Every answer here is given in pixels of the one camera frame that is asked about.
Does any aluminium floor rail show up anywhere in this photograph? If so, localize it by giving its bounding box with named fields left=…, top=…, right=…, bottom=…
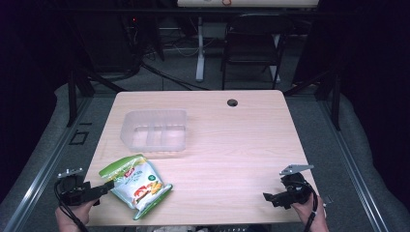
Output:
left=2, top=96, right=95, bottom=232
left=317, top=98, right=393, bottom=232

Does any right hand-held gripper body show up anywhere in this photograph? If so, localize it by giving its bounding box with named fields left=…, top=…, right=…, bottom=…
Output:
left=278, top=163, right=315, bottom=207

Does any green and white snack bag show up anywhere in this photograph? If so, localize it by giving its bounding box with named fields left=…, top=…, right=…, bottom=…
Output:
left=98, top=154, right=174, bottom=221

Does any person's right hand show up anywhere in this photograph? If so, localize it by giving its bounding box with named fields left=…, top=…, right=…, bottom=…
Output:
left=290, top=192, right=331, bottom=232

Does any clear plastic container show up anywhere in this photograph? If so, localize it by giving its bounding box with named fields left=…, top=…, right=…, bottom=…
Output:
left=119, top=108, right=189, bottom=154

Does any black floor cable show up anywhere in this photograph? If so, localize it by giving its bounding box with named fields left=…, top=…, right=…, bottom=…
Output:
left=140, top=62, right=211, bottom=92

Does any white desk leg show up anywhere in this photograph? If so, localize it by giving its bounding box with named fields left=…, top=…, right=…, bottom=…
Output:
left=194, top=15, right=208, bottom=83

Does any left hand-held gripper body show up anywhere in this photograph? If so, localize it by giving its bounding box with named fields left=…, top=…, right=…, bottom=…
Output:
left=56, top=167, right=100, bottom=207

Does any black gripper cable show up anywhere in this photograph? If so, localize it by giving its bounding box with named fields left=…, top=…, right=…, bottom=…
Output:
left=285, top=180, right=320, bottom=232
left=53, top=179, right=90, bottom=232

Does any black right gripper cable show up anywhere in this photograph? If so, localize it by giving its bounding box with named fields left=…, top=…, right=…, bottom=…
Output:
left=285, top=180, right=320, bottom=232

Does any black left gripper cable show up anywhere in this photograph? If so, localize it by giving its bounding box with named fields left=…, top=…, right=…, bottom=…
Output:
left=53, top=179, right=90, bottom=232

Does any black folding chair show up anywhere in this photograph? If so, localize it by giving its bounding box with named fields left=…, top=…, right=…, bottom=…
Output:
left=220, top=13, right=294, bottom=92

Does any person's left hand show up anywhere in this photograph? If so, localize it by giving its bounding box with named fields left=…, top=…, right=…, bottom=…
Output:
left=54, top=198, right=102, bottom=232

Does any black metal stand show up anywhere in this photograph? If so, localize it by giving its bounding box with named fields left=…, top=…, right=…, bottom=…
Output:
left=282, top=69, right=343, bottom=132
left=65, top=66, right=128, bottom=129

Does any light background desk top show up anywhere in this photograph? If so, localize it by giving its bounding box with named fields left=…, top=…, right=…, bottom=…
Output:
left=176, top=0, right=320, bottom=9

